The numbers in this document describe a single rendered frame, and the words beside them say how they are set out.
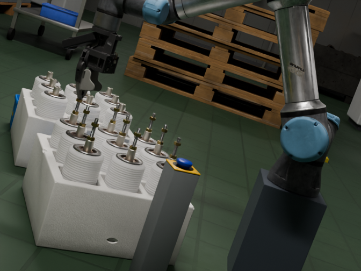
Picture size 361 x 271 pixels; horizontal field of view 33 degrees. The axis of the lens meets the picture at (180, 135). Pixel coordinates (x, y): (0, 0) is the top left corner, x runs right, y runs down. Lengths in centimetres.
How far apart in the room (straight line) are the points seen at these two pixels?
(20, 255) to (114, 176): 31
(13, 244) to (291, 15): 89
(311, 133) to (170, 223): 41
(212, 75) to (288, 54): 310
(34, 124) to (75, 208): 56
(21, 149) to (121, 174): 57
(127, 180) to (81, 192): 13
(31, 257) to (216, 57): 332
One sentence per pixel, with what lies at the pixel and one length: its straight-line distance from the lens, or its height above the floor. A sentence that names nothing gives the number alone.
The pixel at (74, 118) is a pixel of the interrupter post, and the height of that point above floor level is 27.
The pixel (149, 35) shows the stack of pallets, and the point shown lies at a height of 34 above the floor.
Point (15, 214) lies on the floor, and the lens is 175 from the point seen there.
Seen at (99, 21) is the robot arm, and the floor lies 56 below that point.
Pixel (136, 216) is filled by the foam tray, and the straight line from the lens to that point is 162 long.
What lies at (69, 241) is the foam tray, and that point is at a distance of 161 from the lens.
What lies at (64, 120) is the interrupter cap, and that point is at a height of 25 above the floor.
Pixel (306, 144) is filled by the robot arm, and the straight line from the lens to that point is 153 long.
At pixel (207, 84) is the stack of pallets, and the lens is 464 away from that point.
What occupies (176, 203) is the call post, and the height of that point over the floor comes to 23.
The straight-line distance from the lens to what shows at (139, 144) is 185.
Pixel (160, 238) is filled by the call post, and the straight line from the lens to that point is 151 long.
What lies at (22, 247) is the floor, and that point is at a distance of 158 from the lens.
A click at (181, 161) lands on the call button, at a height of 33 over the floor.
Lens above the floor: 70
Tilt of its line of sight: 12 degrees down
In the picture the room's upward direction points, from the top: 19 degrees clockwise
